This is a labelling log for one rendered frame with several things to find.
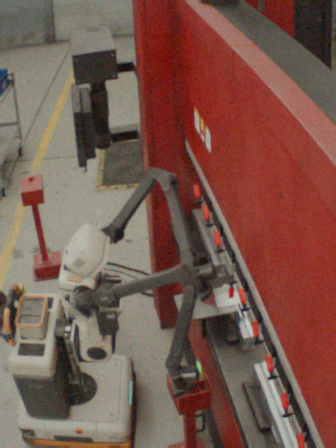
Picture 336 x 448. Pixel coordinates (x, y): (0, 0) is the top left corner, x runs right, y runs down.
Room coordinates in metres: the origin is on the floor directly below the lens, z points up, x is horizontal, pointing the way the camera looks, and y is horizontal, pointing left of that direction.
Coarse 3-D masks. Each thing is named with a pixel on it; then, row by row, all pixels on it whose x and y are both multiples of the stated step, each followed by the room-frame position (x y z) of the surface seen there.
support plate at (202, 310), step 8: (216, 288) 2.28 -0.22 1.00; (224, 288) 2.27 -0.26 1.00; (176, 296) 2.24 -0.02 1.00; (200, 304) 2.17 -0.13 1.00; (208, 304) 2.17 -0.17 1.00; (200, 312) 2.12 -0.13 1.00; (208, 312) 2.11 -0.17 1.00; (216, 312) 2.11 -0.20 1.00; (224, 312) 2.10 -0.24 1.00; (232, 312) 2.11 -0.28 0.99
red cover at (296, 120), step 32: (192, 0) 2.82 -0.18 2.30; (224, 32) 2.26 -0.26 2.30; (224, 64) 2.18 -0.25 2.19; (256, 64) 1.89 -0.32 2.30; (256, 96) 1.82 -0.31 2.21; (288, 96) 1.62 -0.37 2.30; (288, 128) 1.54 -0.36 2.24; (320, 128) 1.42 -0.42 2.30; (320, 160) 1.31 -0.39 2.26; (320, 192) 1.30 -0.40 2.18
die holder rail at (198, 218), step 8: (192, 216) 2.98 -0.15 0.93; (200, 216) 2.92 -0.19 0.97; (200, 224) 2.84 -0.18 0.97; (200, 232) 2.80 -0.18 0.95; (208, 232) 2.77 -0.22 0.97; (208, 240) 2.69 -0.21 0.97; (208, 248) 2.63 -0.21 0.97; (216, 248) 2.62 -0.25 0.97; (208, 256) 2.63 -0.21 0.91; (216, 256) 2.56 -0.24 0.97; (216, 264) 2.50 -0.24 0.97; (224, 264) 2.50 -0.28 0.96; (224, 272) 2.52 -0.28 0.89
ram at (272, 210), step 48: (192, 48) 2.78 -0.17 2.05; (192, 96) 2.83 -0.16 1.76; (240, 96) 2.05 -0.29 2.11; (192, 144) 2.87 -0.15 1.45; (240, 144) 2.05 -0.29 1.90; (240, 192) 2.05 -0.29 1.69; (288, 192) 1.56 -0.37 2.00; (240, 240) 2.04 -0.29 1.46; (288, 240) 1.53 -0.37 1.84; (288, 288) 1.49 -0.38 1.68; (288, 336) 1.43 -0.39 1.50
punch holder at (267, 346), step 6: (264, 324) 1.67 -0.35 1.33; (264, 330) 1.66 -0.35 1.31; (264, 336) 1.66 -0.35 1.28; (270, 336) 1.60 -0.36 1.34; (264, 342) 1.65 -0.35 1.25; (270, 342) 1.59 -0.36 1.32; (264, 348) 1.64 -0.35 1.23; (270, 348) 1.58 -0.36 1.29; (264, 354) 1.62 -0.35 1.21; (276, 354) 1.56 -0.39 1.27
